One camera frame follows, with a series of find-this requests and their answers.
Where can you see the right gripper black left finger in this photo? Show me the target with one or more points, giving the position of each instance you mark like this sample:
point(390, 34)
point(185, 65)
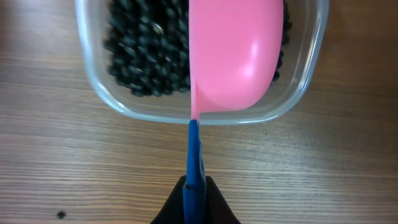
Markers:
point(172, 210)

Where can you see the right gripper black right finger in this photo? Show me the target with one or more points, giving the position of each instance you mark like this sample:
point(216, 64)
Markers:
point(217, 209)

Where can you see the pink scoop blue handle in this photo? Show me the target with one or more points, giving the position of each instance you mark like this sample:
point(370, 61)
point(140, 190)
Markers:
point(234, 47)

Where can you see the pile of black beans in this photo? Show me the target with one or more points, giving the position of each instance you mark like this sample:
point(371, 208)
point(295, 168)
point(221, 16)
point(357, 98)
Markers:
point(149, 46)

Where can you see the stray black bean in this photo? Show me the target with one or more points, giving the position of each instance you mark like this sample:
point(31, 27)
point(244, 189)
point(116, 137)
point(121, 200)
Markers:
point(61, 215)

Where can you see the clear plastic container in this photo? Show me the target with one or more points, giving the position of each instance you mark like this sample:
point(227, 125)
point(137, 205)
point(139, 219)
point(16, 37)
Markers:
point(309, 19)

